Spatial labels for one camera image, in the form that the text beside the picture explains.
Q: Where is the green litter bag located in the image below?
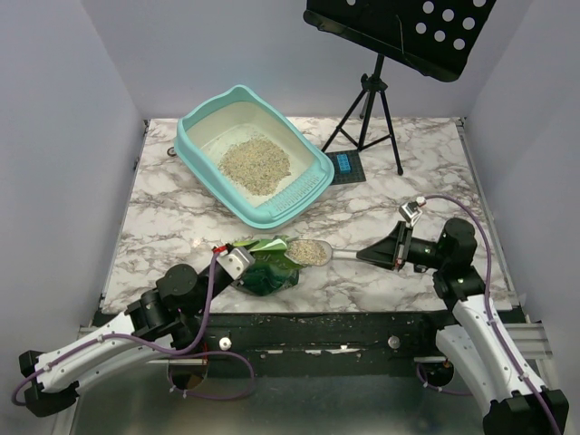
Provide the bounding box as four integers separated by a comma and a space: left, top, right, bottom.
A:
232, 235, 304, 296

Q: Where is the clear plastic scoop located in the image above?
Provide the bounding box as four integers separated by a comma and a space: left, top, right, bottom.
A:
285, 239, 357, 266

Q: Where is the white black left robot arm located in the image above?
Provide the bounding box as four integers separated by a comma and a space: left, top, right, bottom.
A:
11, 246, 255, 417

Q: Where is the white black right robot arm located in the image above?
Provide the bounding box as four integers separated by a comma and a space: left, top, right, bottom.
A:
356, 218, 569, 434

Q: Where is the beige litter pile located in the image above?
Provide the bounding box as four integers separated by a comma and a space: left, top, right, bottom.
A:
218, 136, 290, 196

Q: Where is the teal cat litter box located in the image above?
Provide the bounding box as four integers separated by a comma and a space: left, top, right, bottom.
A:
174, 84, 334, 230

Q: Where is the black lego baseplate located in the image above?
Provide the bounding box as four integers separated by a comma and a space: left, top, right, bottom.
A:
326, 150, 366, 185

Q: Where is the black tripod stand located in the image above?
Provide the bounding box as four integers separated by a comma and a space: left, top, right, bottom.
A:
322, 54, 404, 176

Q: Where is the black music stand tray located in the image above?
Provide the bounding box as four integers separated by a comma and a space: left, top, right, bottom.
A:
303, 0, 495, 82

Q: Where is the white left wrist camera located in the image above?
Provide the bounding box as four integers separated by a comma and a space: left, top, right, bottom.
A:
217, 246, 255, 281

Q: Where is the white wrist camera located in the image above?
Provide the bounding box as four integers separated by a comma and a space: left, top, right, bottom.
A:
399, 197, 427, 228
217, 246, 255, 281

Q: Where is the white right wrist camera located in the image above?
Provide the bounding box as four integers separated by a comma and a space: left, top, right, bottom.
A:
399, 197, 427, 228

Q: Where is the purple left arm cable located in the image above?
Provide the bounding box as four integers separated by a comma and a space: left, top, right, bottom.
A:
11, 253, 257, 407

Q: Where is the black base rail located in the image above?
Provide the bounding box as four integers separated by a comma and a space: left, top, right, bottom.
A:
92, 311, 516, 378

